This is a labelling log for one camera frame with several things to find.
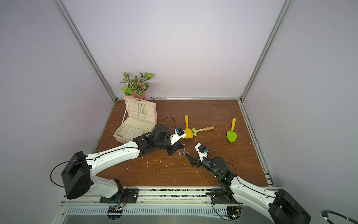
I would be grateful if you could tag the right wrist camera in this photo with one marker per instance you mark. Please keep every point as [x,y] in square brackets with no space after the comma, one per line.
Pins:
[202,151]

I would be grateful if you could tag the yellow toy shovel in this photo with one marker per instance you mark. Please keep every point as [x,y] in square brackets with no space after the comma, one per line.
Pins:
[188,131]

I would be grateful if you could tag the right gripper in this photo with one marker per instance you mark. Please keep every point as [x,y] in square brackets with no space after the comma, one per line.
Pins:
[198,161]

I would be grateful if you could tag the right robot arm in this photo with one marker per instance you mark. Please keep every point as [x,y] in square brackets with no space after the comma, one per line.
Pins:
[278,206]

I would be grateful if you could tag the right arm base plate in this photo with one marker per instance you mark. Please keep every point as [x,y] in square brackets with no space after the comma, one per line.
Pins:
[219,196]

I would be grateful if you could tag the aluminium front rail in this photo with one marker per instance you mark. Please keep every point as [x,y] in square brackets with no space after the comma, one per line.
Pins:
[152,196]

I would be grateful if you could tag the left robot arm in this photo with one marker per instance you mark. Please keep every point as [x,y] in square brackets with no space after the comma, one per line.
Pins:
[80,175]

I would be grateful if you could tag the pink jewelry box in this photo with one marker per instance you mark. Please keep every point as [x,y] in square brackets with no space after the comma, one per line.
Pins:
[141,118]

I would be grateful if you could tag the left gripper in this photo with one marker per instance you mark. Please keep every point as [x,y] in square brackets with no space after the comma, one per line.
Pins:
[174,148]

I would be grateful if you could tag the green rake wooden handle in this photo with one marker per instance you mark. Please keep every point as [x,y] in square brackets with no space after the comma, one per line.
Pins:
[195,131]

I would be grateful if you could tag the potted plant pink vase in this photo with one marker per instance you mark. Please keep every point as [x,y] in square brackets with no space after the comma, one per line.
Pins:
[138,86]

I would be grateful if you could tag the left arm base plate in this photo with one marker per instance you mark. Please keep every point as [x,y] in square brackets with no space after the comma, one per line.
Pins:
[127,195]

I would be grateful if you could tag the green shovel yellow handle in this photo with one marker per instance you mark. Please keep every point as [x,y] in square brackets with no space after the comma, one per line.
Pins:
[231,135]

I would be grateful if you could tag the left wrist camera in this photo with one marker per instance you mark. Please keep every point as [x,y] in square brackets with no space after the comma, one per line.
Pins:
[178,134]

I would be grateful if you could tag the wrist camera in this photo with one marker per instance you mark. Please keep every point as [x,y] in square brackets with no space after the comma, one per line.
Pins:
[202,151]
[178,134]

